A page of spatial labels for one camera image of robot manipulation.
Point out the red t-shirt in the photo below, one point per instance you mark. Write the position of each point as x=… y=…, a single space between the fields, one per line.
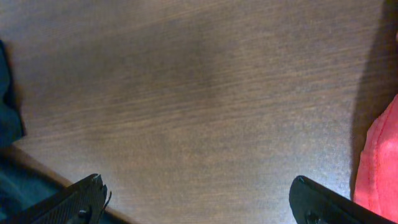
x=375 y=130

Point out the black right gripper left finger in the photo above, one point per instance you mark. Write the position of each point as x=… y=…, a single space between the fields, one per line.
x=82 y=202

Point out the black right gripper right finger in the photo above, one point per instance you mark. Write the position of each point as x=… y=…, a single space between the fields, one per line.
x=312 y=203

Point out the dark green t-shirt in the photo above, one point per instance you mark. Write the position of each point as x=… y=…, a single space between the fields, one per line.
x=23 y=181

